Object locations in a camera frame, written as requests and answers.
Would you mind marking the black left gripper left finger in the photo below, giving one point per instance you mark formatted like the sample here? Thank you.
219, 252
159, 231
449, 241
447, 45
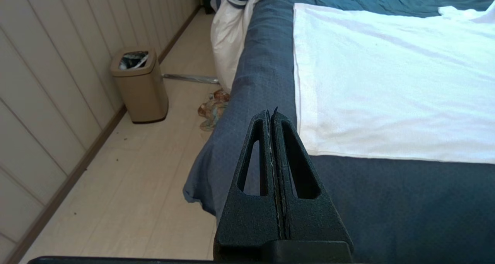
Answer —
247, 217

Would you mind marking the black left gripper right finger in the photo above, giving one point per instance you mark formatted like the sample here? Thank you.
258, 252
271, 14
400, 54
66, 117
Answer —
305, 217

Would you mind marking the white t-shirt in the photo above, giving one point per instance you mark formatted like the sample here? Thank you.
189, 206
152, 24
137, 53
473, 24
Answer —
386, 82

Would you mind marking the blue patterned bed sheet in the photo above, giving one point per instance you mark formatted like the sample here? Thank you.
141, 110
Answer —
406, 210

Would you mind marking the crumpled colourful plastic wrapper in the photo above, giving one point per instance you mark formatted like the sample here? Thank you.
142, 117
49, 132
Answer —
212, 109

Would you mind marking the silver metal floor bar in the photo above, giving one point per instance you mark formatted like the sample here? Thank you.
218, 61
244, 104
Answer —
189, 78

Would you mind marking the beige trash bin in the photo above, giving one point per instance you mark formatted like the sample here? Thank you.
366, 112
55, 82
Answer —
143, 93

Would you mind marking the blue duvet with white lining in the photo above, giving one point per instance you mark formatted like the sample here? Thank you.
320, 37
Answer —
228, 35

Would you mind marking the crumpled bin liner bag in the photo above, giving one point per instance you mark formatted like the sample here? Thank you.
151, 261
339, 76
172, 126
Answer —
133, 59

